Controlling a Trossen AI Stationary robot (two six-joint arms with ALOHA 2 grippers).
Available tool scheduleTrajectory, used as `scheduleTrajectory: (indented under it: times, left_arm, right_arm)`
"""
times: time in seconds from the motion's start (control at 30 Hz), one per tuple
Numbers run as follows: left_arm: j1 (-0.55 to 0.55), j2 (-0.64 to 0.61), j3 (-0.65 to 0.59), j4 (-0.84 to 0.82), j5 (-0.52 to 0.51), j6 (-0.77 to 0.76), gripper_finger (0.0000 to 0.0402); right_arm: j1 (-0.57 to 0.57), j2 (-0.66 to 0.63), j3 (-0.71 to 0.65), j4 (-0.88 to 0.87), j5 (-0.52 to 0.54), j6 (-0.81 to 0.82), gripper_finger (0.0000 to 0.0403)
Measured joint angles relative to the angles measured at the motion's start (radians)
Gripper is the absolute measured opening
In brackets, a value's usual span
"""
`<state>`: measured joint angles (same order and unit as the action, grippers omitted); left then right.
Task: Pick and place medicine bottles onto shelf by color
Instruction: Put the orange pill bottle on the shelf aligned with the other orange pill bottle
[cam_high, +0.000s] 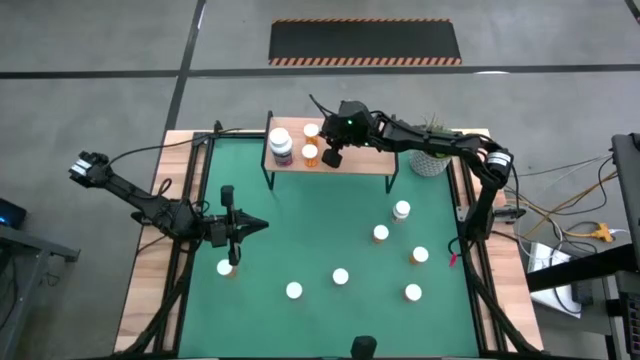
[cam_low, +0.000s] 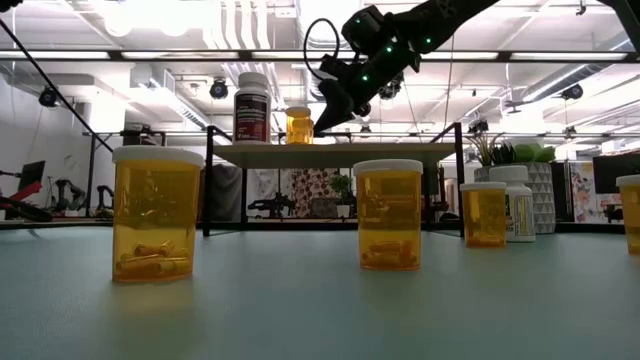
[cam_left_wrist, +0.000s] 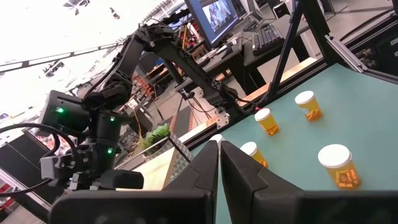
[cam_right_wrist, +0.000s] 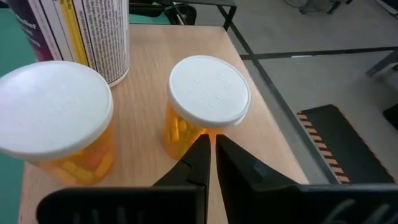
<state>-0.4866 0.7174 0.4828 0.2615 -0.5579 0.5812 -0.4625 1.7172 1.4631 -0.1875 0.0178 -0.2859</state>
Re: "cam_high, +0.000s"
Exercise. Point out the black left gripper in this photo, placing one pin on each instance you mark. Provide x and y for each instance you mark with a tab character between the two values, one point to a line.
220	231

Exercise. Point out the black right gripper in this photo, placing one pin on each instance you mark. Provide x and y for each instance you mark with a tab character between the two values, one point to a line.
352	127

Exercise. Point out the orange pill bottle white cap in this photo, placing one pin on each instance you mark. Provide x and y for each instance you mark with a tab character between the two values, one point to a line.
340	276
294	290
311	130
310	150
413	292
420	254
381	232
225	268

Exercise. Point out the large white bottle maroon label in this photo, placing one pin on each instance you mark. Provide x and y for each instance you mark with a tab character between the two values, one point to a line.
281	140

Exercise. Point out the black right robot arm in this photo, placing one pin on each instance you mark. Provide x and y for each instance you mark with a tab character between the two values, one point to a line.
425	140

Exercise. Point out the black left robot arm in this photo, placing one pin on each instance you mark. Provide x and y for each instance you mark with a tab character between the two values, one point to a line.
145	207

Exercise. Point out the black hazard-striped floor mat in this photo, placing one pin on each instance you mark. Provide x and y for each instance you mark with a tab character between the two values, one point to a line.
365	42

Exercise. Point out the succulent in triangle-patterned pot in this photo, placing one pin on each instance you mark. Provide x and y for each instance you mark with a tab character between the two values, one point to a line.
425	165

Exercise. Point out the green table mat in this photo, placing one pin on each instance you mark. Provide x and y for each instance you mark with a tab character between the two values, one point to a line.
325	320

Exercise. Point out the black rounded object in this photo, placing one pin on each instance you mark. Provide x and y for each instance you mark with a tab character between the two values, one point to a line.
363	348

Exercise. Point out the pink tag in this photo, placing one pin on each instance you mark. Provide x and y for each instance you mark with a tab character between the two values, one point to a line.
454	260

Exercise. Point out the small black connector box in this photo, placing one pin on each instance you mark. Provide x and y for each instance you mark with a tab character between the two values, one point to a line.
507	214

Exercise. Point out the grey metal desk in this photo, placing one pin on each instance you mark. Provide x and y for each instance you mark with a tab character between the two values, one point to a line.
40	244

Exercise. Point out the black device blue light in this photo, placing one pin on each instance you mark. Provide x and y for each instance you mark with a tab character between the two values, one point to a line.
10	215

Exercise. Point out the white paper box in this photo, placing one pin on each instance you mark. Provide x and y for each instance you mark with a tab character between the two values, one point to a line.
542	252

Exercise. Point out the black desk bar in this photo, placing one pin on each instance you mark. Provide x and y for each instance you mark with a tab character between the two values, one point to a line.
575	267

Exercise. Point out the yellow power splitter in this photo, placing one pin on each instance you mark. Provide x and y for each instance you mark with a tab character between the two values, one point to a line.
603	232

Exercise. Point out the dark keyboard purple keys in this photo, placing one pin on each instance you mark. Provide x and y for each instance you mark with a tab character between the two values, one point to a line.
634	320

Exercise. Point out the wooden shelf black metal frame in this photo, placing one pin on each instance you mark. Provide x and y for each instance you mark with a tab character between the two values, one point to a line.
370	162

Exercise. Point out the black metal table frame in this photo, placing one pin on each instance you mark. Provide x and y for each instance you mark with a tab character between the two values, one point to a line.
186	280

